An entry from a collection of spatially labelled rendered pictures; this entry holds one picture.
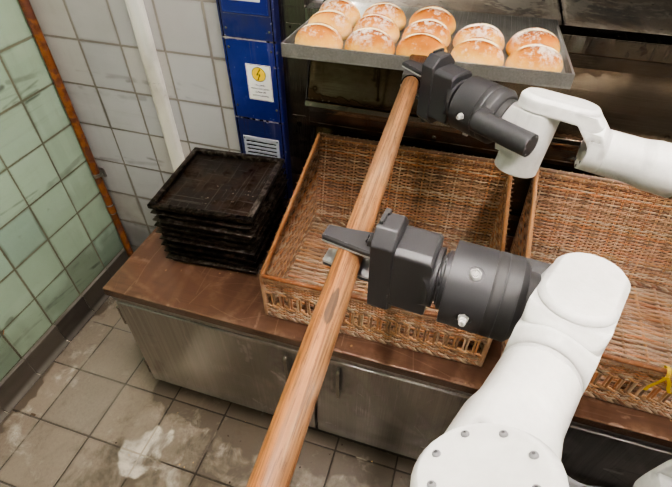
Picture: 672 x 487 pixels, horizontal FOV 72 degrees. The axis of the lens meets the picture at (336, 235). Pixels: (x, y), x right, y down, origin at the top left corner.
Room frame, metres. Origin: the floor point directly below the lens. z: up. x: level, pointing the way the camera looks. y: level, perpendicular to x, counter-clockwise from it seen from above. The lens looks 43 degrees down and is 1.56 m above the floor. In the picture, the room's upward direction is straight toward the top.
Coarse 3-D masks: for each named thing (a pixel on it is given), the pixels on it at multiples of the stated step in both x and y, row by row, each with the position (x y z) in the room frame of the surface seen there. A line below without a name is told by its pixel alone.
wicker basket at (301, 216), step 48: (336, 144) 1.16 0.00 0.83; (336, 192) 1.12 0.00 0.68; (432, 192) 1.06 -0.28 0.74; (480, 192) 1.03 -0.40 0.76; (288, 240) 0.91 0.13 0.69; (480, 240) 0.98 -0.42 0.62; (288, 288) 0.72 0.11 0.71; (384, 336) 0.66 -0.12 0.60; (432, 336) 0.67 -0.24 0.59; (480, 336) 0.60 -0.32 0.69
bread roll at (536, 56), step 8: (520, 48) 0.85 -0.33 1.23; (528, 48) 0.84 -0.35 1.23; (536, 48) 0.83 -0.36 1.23; (544, 48) 0.83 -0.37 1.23; (552, 48) 0.84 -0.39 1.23; (512, 56) 0.85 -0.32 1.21; (520, 56) 0.83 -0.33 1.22; (528, 56) 0.83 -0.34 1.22; (536, 56) 0.82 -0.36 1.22; (544, 56) 0.82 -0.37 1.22; (552, 56) 0.82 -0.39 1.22; (560, 56) 0.83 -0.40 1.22; (512, 64) 0.84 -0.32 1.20; (520, 64) 0.83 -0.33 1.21; (528, 64) 0.82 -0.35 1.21; (536, 64) 0.82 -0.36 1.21; (544, 64) 0.82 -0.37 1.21; (552, 64) 0.82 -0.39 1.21; (560, 64) 0.82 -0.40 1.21
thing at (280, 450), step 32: (384, 128) 0.62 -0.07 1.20; (384, 160) 0.52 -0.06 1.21; (384, 192) 0.47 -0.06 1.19; (352, 224) 0.40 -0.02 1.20; (352, 256) 0.34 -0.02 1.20; (352, 288) 0.31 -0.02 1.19; (320, 320) 0.26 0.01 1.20; (320, 352) 0.23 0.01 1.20; (288, 384) 0.20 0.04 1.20; (320, 384) 0.20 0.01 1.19; (288, 416) 0.17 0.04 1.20; (288, 448) 0.15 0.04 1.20; (256, 480) 0.12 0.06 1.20; (288, 480) 0.13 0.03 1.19
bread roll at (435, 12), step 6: (426, 6) 1.06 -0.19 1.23; (432, 6) 1.05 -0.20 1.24; (438, 6) 1.05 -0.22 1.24; (420, 12) 1.05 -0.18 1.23; (426, 12) 1.04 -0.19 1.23; (432, 12) 1.04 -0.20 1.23; (438, 12) 1.03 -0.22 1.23; (444, 12) 1.04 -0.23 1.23; (414, 18) 1.05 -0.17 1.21; (420, 18) 1.04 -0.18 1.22; (432, 18) 1.03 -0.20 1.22; (438, 18) 1.02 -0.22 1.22; (444, 18) 1.03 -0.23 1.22; (450, 18) 1.03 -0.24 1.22; (450, 24) 1.02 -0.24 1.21; (450, 30) 1.02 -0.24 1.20
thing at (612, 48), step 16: (576, 32) 1.06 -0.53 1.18; (592, 32) 1.06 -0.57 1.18; (608, 32) 1.06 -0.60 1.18; (624, 32) 1.06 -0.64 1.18; (576, 48) 1.04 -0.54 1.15; (592, 48) 1.03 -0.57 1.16; (608, 48) 1.02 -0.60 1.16; (624, 48) 1.02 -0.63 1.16; (640, 48) 1.01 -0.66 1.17; (656, 48) 1.00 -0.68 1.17
